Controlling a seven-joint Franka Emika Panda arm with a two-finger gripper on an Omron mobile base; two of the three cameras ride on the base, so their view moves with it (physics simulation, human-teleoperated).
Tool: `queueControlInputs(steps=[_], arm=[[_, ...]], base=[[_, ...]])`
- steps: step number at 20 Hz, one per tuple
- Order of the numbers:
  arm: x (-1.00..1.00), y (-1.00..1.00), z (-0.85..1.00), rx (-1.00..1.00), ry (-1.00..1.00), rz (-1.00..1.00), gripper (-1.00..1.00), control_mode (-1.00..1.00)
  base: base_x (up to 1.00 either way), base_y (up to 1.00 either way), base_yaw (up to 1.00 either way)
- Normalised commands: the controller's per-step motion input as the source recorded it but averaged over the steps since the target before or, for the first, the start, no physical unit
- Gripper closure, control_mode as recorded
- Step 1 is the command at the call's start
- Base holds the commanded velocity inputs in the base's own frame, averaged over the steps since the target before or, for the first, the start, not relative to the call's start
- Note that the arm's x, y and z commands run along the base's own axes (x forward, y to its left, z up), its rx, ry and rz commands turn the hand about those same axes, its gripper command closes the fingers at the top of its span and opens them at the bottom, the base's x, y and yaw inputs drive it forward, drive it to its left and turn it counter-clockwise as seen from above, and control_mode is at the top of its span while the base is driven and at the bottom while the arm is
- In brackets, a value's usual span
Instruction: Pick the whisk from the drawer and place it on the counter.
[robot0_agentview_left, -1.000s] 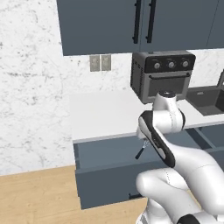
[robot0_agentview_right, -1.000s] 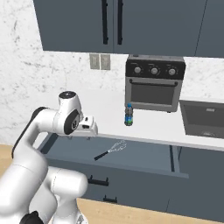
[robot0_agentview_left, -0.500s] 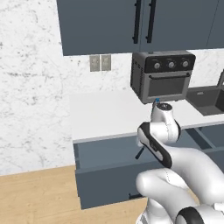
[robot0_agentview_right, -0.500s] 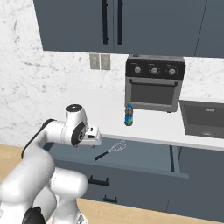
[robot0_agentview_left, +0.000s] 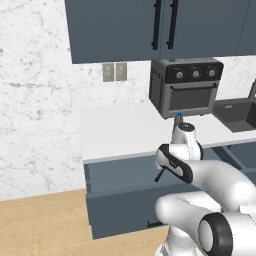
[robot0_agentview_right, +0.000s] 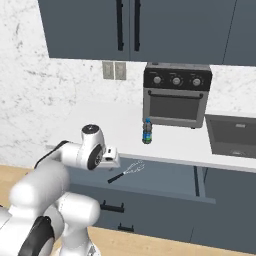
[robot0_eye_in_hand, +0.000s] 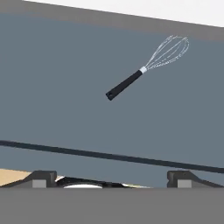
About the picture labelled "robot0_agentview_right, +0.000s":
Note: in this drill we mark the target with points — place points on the dark blue wall cabinet door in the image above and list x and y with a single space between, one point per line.
83 28
183 30
241 31

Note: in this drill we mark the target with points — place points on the grey wall outlet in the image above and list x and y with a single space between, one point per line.
120 71
108 70

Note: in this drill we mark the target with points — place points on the dark blue closed drawer front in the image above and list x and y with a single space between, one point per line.
153 230

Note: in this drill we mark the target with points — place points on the grey toaster oven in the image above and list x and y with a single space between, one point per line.
176 96

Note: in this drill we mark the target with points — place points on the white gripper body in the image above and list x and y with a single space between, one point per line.
111 163

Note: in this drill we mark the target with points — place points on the dark blue base cabinet door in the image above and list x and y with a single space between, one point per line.
226 213

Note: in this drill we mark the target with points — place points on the dark blue open drawer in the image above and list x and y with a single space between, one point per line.
160 203

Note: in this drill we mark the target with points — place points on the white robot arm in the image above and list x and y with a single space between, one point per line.
36 190

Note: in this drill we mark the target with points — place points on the grey sink basin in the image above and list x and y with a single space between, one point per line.
233 136

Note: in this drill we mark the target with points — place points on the blue plastic bottle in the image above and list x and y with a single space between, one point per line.
147 132

